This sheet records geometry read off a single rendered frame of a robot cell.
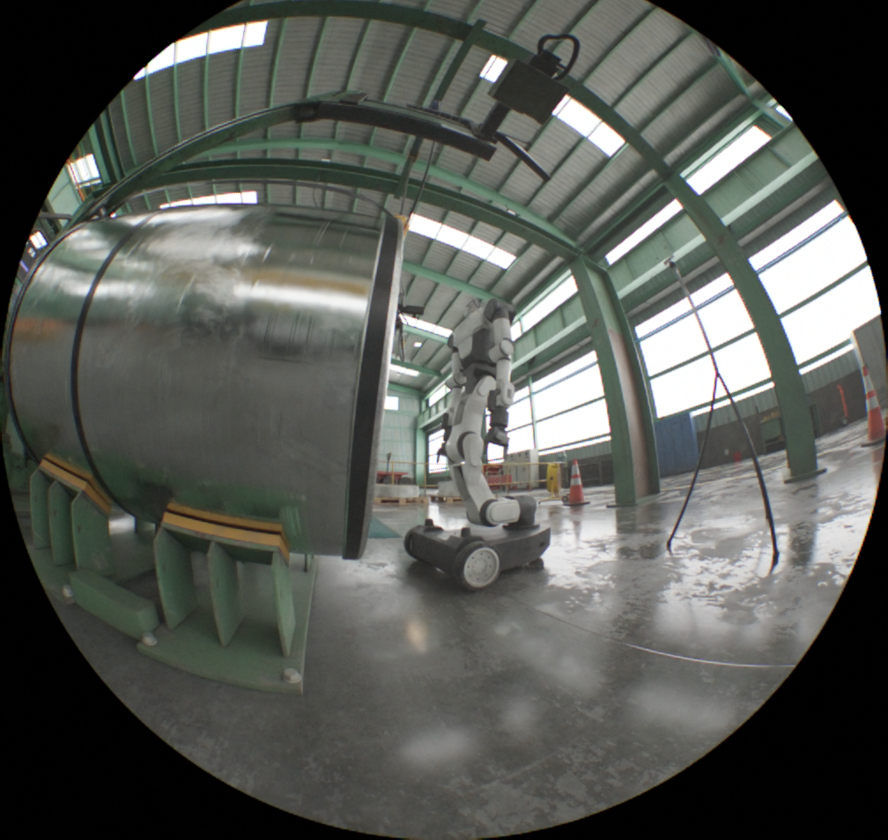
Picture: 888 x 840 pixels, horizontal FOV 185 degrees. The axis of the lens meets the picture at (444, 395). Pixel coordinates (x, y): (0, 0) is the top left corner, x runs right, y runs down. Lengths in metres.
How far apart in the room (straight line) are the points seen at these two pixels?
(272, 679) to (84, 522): 0.63
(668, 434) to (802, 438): 7.46
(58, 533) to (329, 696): 0.86
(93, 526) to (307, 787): 0.79
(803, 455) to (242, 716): 3.34
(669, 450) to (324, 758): 10.01
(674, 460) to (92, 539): 10.49
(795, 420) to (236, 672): 3.41
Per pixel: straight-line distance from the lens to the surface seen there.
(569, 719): 0.57
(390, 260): 0.54
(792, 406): 3.10
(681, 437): 9.88
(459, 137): 1.32
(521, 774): 0.50
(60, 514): 1.10
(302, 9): 3.61
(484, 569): 1.13
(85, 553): 1.00
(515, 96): 1.07
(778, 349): 3.17
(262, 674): 0.65
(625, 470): 3.58
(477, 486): 1.33
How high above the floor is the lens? 0.43
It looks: 18 degrees up
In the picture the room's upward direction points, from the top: straight up
